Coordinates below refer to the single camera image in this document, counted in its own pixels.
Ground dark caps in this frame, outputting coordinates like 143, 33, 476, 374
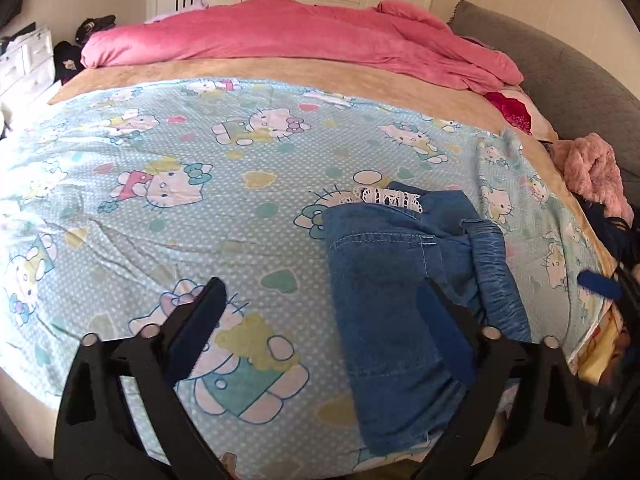
51, 16, 117, 86

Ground pink duvet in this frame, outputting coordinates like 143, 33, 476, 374
80, 0, 523, 95

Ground yellow cartoon printed blanket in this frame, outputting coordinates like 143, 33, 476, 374
572, 305, 633, 388

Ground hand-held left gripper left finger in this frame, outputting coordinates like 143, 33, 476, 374
52, 276, 228, 480

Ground pink fluffy garment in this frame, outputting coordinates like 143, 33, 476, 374
550, 132, 636, 231

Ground cartoon cat printed bed sheet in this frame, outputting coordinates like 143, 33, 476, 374
0, 77, 608, 478

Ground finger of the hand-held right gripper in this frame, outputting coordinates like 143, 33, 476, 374
576, 262, 640, 302

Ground grey quilted headboard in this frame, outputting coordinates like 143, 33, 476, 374
447, 0, 640, 191

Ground lavender cloth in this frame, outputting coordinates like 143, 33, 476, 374
145, 0, 210, 24

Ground blue denim pants lace hem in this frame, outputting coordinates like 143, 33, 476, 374
320, 185, 533, 458

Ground beige blanket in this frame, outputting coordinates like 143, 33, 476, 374
47, 55, 618, 276

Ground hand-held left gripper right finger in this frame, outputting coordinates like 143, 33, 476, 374
416, 276, 588, 480

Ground navy garment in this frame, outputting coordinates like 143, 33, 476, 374
582, 200, 640, 266

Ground white drawer cabinet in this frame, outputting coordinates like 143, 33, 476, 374
0, 27, 57, 108

